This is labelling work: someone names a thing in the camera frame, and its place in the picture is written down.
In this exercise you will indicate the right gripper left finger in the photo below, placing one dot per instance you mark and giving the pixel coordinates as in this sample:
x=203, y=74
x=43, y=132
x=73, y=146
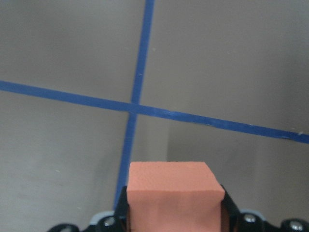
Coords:
x=121, y=212

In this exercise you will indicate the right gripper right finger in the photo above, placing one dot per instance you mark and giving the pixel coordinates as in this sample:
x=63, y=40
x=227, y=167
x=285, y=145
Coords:
x=229, y=213

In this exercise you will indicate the orange foam block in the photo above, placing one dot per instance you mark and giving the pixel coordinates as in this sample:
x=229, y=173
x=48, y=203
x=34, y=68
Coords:
x=173, y=197

